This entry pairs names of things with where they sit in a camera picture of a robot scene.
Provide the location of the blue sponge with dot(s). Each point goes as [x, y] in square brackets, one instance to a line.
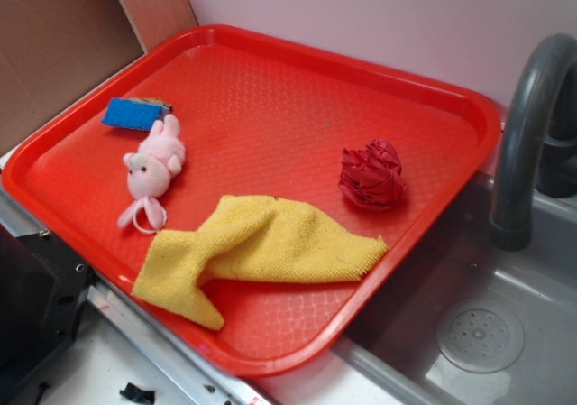
[136, 113]

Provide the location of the crumpled red paper ball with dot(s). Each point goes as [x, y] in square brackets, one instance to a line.
[372, 178]

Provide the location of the yellow microfiber cloth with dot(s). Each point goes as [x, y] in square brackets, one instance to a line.
[251, 238]

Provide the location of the red plastic tray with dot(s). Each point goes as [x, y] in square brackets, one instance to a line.
[259, 115]

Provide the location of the grey toy faucet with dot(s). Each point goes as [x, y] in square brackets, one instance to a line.
[538, 148]

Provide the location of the pink plush toy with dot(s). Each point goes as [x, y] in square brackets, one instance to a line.
[160, 158]

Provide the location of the grey toy sink basin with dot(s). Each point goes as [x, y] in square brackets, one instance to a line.
[463, 322]

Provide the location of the brown cardboard panel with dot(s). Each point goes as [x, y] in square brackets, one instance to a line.
[53, 52]

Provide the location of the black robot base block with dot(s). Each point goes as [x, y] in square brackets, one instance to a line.
[44, 286]

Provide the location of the black tape scrap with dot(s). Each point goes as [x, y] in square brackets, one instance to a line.
[138, 395]

